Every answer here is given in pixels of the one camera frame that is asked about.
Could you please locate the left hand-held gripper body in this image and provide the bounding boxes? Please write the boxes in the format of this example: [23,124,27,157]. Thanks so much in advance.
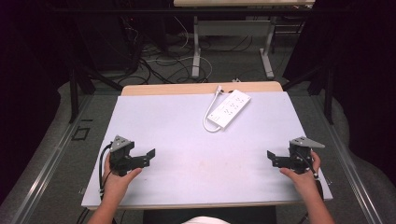
[108,134,143,177]

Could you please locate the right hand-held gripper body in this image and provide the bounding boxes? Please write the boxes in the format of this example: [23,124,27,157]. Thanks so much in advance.
[287,135,326,175]

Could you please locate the person's right hand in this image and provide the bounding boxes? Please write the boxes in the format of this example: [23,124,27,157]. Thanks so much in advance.
[278,151,322,196]

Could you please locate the person's left hand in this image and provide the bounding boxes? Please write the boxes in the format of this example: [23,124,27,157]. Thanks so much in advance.
[102,153,143,202]

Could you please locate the white table mat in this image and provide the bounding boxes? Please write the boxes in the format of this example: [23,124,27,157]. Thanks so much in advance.
[80,91,333,209]

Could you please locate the person's dark lap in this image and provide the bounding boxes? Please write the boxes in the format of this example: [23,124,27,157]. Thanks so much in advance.
[142,205,277,224]

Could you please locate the white power strip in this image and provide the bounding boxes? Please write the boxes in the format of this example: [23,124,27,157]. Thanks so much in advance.
[206,89,252,131]

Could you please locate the black metal stand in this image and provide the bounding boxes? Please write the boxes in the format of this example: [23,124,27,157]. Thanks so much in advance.
[67,60,124,124]
[280,60,334,126]

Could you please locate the white-legged desk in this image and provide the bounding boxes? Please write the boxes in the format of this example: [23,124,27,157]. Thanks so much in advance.
[173,0,316,80]

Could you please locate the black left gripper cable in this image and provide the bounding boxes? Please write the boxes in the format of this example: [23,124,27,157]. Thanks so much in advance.
[98,143,114,201]

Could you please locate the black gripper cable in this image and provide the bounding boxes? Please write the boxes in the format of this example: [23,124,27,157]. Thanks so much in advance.
[98,143,114,201]
[297,151,325,201]

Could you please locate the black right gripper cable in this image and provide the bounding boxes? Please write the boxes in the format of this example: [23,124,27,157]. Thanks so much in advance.
[297,151,325,201]

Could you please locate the aluminium floor rail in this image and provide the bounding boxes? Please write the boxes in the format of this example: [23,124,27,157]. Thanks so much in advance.
[8,94,94,224]
[311,94,386,224]

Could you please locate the white power strip cable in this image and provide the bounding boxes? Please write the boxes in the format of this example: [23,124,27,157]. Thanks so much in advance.
[202,85,224,133]

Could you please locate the tangle of black floor cables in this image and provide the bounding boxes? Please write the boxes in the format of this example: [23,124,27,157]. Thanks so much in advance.
[122,18,213,86]

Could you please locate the white floor cable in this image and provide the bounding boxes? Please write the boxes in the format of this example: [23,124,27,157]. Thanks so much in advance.
[145,16,214,82]

